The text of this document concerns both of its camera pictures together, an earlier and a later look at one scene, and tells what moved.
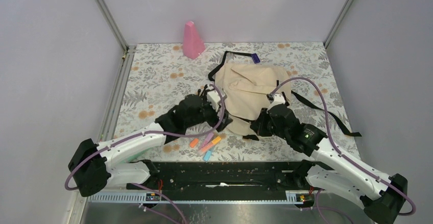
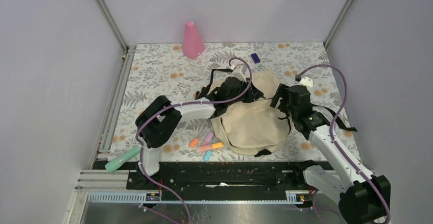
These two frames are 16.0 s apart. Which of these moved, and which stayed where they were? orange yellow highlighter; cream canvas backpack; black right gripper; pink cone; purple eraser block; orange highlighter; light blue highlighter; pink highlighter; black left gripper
Moved: orange yellow highlighter; black left gripper; black right gripper; cream canvas backpack
Stayed: pink cone; pink highlighter; purple eraser block; orange highlighter; light blue highlighter
